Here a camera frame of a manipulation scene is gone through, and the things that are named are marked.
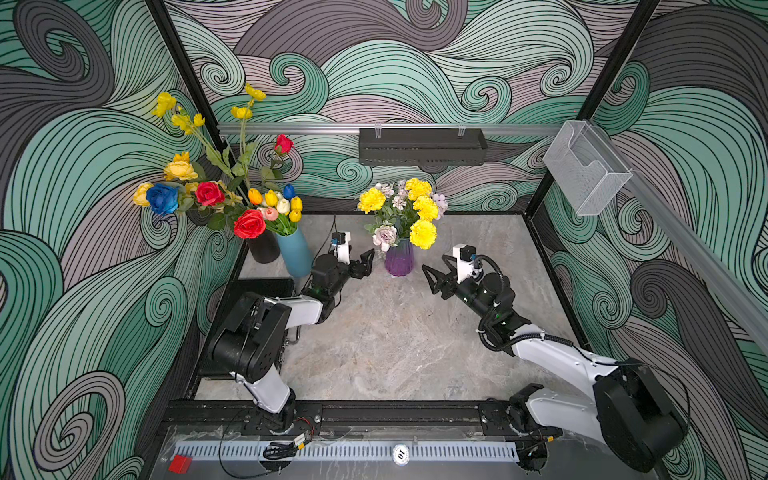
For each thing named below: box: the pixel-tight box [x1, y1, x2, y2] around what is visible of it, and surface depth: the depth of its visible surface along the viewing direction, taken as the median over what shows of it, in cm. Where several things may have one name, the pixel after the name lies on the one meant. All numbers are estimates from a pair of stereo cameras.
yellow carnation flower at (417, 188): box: [405, 177, 432, 201], surface depth 79 cm
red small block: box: [168, 454, 193, 474], surface depth 69 cm
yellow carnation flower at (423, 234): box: [409, 219, 437, 250], surface depth 74 cm
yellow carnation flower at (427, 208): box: [412, 196, 439, 222], surface depth 76 cm
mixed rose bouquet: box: [132, 85, 294, 240], surface depth 76 cm
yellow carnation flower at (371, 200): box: [357, 187, 386, 214], surface depth 79 cm
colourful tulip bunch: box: [248, 184, 303, 236], surface depth 81 cm
